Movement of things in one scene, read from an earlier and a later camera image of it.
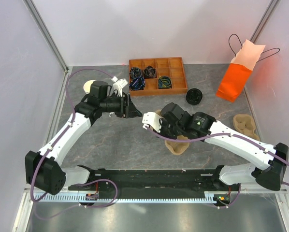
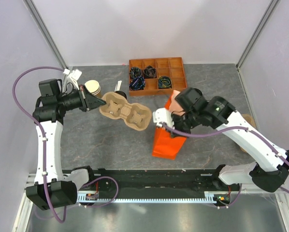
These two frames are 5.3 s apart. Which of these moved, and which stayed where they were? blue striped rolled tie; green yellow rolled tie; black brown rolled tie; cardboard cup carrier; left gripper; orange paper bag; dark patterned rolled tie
Moved: cardboard cup carrier; left gripper; orange paper bag
Stayed: blue striped rolled tie; green yellow rolled tie; dark patterned rolled tie; black brown rolled tie
